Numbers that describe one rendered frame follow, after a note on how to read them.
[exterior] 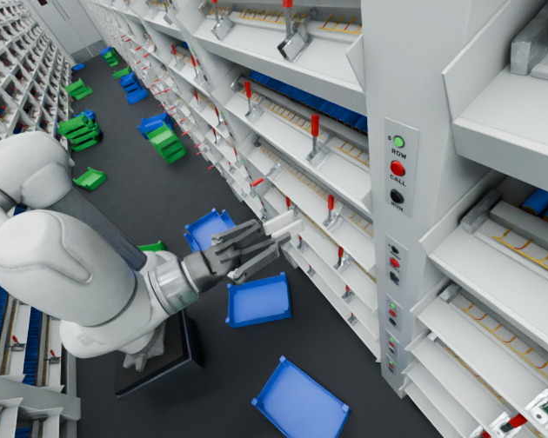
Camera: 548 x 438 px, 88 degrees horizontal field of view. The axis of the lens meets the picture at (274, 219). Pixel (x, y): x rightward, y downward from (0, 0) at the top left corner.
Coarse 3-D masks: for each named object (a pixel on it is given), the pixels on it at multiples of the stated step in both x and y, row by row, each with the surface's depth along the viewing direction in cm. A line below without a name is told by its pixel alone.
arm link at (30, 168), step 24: (0, 144) 71; (24, 144) 72; (48, 144) 76; (0, 168) 69; (24, 168) 72; (48, 168) 76; (24, 192) 73; (48, 192) 77; (72, 192) 84; (72, 216) 85; (96, 216) 91; (120, 240) 99; (144, 264) 108
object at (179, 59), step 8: (176, 40) 128; (168, 48) 128; (176, 48) 127; (184, 48) 122; (160, 56) 129; (168, 56) 130; (176, 56) 116; (184, 56) 117; (192, 56) 95; (168, 64) 132; (176, 64) 118; (184, 64) 118; (192, 64) 113; (176, 72) 128; (184, 72) 115; (192, 72) 110; (200, 72) 99; (192, 80) 106; (200, 80) 100; (200, 88) 99; (208, 96) 100
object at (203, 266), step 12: (204, 252) 55; (228, 252) 54; (192, 264) 50; (204, 264) 50; (216, 264) 52; (228, 264) 52; (192, 276) 49; (204, 276) 50; (216, 276) 51; (204, 288) 51
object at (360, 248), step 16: (240, 144) 93; (256, 144) 94; (256, 160) 93; (288, 176) 82; (304, 176) 78; (288, 192) 79; (304, 192) 76; (320, 192) 72; (304, 208) 73; (320, 208) 70; (336, 208) 68; (320, 224) 69; (336, 240) 64; (352, 240) 62; (368, 240) 60; (352, 256) 60; (368, 256) 58; (368, 272) 53
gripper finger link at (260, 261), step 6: (276, 246) 53; (264, 252) 52; (270, 252) 52; (252, 258) 52; (258, 258) 52; (264, 258) 52; (270, 258) 53; (276, 258) 54; (246, 264) 51; (252, 264) 51; (258, 264) 52; (264, 264) 53; (240, 270) 50; (246, 270) 51; (252, 270) 52; (234, 276) 50; (240, 276) 50; (246, 276) 52; (240, 282) 51
